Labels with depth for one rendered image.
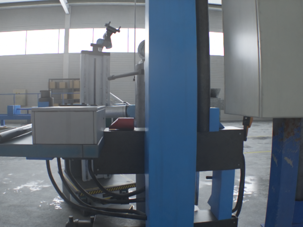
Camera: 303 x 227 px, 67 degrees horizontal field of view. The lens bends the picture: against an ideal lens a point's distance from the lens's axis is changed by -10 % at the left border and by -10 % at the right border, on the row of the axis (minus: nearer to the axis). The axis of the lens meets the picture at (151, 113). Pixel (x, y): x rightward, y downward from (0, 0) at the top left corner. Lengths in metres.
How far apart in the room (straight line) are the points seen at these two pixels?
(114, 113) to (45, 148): 1.45
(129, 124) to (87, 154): 0.35
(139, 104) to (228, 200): 0.86
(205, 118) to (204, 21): 0.43
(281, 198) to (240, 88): 0.29
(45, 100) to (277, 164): 1.00
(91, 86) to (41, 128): 2.00
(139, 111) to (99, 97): 1.23
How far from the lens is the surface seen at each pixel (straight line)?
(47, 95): 1.25
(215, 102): 9.50
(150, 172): 0.94
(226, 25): 0.69
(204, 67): 1.11
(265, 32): 0.54
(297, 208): 2.44
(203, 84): 1.10
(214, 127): 1.14
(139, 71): 1.17
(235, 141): 1.27
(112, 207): 1.70
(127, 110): 2.26
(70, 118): 0.89
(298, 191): 2.40
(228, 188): 1.31
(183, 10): 0.99
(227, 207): 1.35
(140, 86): 1.72
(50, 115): 0.91
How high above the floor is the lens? 1.21
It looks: 3 degrees down
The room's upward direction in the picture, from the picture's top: straight up
